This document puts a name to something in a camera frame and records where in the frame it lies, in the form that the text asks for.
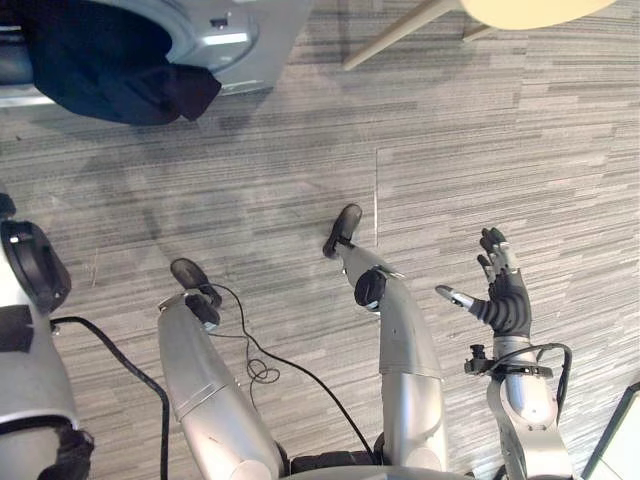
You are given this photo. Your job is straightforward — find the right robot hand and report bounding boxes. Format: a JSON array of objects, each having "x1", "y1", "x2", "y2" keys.
[{"x1": 434, "y1": 226, "x2": 533, "y2": 338}]

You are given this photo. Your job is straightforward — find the white front-load washing machine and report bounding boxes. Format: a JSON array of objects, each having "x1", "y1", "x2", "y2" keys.
[{"x1": 0, "y1": 0, "x2": 315, "y2": 109}]

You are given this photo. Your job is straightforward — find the dark navy clothes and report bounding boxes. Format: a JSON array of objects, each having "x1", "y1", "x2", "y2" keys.
[{"x1": 22, "y1": 0, "x2": 223, "y2": 127}]

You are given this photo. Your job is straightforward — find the right silver robot leg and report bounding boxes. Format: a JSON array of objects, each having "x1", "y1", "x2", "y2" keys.
[{"x1": 322, "y1": 202, "x2": 450, "y2": 474}]

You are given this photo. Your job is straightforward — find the silver robot leg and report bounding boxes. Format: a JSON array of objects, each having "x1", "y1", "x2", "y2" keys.
[
  {"x1": 156, "y1": 257, "x2": 287, "y2": 480},
  {"x1": 322, "y1": 202, "x2": 450, "y2": 474}
]

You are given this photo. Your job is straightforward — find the white panel with dark edge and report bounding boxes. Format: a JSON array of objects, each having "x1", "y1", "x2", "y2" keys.
[{"x1": 579, "y1": 381, "x2": 640, "y2": 480}]

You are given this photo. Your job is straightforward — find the black robot waist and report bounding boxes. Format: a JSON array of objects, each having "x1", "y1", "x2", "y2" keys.
[{"x1": 278, "y1": 433, "x2": 481, "y2": 480}]

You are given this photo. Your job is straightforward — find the short light wooden furniture leg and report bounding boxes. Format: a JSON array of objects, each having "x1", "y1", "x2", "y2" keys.
[{"x1": 462, "y1": 24, "x2": 497, "y2": 43}]

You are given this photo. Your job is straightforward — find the cream round seat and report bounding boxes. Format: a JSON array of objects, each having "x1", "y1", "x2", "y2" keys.
[{"x1": 458, "y1": 0, "x2": 620, "y2": 31}]

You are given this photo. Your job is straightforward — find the left silver robot leg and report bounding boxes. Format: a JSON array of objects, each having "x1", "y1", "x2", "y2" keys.
[{"x1": 156, "y1": 257, "x2": 287, "y2": 480}]

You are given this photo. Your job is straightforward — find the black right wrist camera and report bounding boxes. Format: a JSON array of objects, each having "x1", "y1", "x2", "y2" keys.
[{"x1": 463, "y1": 344, "x2": 490, "y2": 377}]

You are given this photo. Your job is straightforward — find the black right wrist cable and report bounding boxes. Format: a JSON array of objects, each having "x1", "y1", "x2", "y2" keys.
[{"x1": 487, "y1": 341, "x2": 574, "y2": 417}]

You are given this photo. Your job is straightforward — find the thin black cable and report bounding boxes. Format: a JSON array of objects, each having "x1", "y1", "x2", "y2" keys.
[{"x1": 198, "y1": 282, "x2": 377, "y2": 462}]

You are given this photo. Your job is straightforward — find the thick black cable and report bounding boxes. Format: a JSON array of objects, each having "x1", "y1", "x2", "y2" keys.
[{"x1": 49, "y1": 315, "x2": 172, "y2": 480}]

